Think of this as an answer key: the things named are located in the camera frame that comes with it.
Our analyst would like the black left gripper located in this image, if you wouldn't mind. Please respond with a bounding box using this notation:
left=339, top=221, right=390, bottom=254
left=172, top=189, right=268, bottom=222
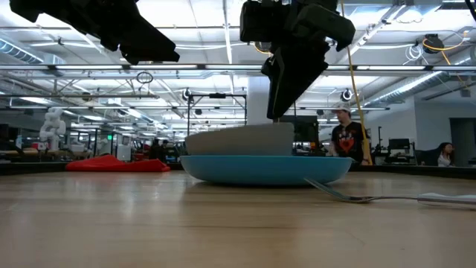
left=9, top=0, right=181, bottom=65

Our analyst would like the black ceiling cable reel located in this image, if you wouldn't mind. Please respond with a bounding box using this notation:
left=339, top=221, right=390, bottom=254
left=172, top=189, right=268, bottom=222
left=254, top=40, right=273, bottom=54
left=422, top=33, right=446, bottom=55

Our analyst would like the blue round plate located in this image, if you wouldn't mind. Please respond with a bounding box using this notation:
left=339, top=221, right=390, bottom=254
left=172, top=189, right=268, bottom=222
left=180, top=155, right=353, bottom=187

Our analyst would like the grey bowl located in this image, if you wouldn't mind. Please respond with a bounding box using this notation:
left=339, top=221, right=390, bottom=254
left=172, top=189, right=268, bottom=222
left=184, top=122, right=295, bottom=157

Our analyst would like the yellow hanging cable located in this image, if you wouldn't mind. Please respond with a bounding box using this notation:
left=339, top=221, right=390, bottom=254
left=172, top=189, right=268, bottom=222
left=340, top=0, right=373, bottom=167

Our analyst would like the red folded cloth napkin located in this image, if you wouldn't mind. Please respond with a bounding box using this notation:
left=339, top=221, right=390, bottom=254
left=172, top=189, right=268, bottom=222
left=65, top=154, right=172, bottom=173

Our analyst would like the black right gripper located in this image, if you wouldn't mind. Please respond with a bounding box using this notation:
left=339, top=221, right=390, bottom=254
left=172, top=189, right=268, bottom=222
left=239, top=0, right=356, bottom=121

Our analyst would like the black background frame rig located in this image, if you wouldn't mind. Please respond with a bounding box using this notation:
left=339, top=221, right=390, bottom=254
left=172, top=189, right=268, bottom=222
left=187, top=92, right=248, bottom=137

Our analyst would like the black monitor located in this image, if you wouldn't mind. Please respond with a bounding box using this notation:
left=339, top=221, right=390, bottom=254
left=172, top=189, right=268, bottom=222
left=387, top=138, right=411, bottom=151

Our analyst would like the seated person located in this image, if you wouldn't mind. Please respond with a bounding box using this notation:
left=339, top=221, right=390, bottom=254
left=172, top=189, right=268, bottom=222
left=437, top=141, right=457, bottom=168

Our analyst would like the standing person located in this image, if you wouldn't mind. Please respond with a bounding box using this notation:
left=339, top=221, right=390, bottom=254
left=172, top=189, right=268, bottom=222
left=327, top=103, right=373, bottom=167

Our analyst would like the fork with blue handle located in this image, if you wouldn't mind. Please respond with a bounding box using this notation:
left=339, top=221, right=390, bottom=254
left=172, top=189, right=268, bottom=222
left=303, top=177, right=476, bottom=206

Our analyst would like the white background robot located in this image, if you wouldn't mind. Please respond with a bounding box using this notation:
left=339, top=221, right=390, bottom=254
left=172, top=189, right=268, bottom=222
left=39, top=106, right=68, bottom=152

